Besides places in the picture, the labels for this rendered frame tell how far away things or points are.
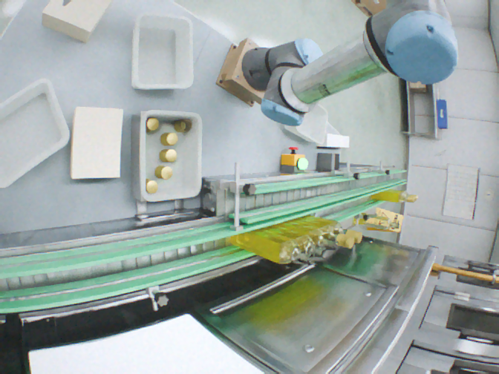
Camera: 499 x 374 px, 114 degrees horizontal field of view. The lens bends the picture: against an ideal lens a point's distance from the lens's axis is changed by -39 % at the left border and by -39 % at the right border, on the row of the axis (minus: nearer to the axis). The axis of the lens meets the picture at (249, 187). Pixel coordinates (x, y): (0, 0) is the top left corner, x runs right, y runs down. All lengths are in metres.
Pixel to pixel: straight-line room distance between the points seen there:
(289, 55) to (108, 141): 0.50
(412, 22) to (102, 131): 0.62
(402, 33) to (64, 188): 0.74
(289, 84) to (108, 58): 0.47
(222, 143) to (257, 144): 0.16
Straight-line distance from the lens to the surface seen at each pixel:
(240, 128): 0.91
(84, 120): 0.62
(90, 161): 0.62
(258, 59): 0.81
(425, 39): 0.37
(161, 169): 0.69
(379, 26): 0.42
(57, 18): 0.70
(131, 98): 0.73
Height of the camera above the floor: 1.44
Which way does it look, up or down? 46 degrees down
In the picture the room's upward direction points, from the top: 100 degrees clockwise
